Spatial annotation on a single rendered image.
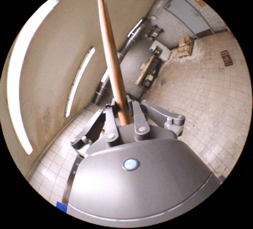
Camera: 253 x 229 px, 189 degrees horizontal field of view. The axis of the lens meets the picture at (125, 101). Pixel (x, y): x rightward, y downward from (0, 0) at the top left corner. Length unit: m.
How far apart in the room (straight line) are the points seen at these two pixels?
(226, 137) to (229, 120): 0.33
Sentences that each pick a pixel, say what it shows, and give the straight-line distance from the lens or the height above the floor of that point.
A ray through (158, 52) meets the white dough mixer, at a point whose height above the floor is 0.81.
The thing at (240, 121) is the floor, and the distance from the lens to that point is 2.11.
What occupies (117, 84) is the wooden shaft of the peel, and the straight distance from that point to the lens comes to 0.18.
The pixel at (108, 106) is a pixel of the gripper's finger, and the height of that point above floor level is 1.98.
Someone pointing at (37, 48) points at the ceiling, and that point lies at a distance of 0.68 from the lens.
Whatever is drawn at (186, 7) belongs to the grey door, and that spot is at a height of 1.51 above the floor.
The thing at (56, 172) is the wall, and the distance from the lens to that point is 1.33.
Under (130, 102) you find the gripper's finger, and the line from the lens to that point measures 0.16.
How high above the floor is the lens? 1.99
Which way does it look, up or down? 12 degrees down
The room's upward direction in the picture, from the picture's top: 63 degrees counter-clockwise
